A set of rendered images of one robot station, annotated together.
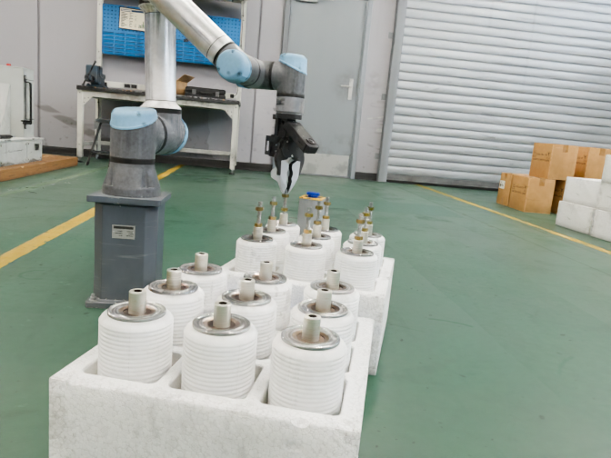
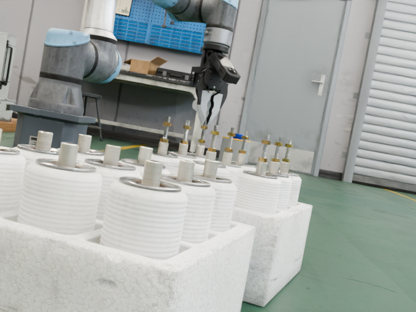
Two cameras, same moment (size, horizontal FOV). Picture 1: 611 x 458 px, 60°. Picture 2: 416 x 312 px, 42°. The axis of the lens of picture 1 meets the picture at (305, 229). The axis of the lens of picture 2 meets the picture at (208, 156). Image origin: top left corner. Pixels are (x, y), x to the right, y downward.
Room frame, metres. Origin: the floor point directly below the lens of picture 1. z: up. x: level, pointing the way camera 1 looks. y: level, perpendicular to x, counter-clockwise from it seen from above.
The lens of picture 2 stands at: (0.00, -0.18, 0.33)
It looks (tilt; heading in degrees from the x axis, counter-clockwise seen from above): 3 degrees down; 9
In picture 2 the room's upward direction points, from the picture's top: 10 degrees clockwise
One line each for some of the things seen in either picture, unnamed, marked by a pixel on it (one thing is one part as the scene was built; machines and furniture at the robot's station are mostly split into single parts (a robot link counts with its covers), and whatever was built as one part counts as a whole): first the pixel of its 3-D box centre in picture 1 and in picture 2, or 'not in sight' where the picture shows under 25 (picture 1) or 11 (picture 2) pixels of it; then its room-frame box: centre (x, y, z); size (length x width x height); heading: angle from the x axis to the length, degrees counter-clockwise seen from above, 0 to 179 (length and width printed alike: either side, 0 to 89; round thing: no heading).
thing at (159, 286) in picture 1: (173, 287); (43, 150); (0.78, 0.20, 0.25); 0.08 x 0.08 x 0.01
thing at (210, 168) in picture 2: (333, 280); (210, 170); (0.86, -0.05, 0.26); 0.02 x 0.02 x 0.03
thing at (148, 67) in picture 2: (172, 84); (145, 66); (5.83, 1.58, 0.87); 0.40 x 0.30 x 0.23; 82
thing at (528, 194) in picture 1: (531, 194); not in sight; (4.66, -1.97, 0.15); 0.30 x 0.24 x 0.30; 5
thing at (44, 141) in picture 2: (174, 279); (44, 142); (0.78, 0.20, 0.26); 0.02 x 0.02 x 0.03
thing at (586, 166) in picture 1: (589, 164); not in sight; (4.74, -2.47, 0.45); 0.30 x 0.24 x 0.30; 4
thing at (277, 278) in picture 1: (265, 278); (143, 164); (0.88, 0.06, 0.25); 0.08 x 0.08 x 0.01
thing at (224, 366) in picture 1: (217, 389); (54, 236); (0.65, 0.10, 0.16); 0.10 x 0.10 x 0.18
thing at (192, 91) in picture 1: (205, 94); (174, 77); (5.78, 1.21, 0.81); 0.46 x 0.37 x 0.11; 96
